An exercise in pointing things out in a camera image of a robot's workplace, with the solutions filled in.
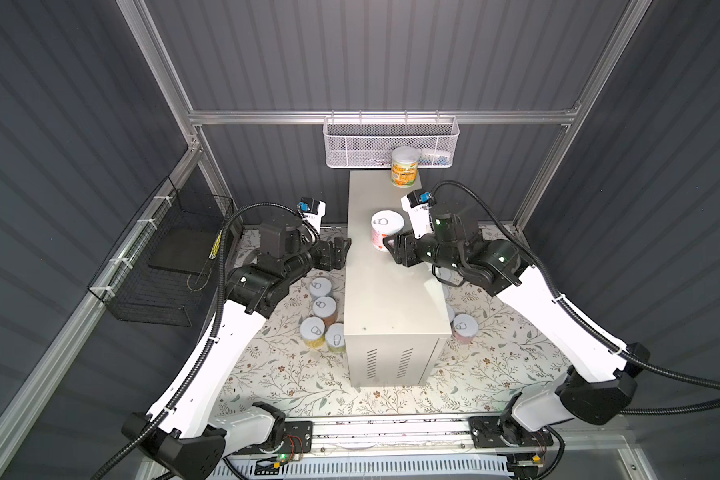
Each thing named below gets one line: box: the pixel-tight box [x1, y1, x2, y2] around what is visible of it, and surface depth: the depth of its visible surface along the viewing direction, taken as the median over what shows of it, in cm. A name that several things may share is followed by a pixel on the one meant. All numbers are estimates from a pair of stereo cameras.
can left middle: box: [300, 316, 325, 348], surface depth 88 cm
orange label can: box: [390, 146, 420, 188], surface depth 81 cm
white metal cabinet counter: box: [344, 171, 451, 388], surface depth 64 cm
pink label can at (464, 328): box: [451, 313, 479, 345], surface depth 88 cm
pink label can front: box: [370, 209, 405, 252], surface depth 67 cm
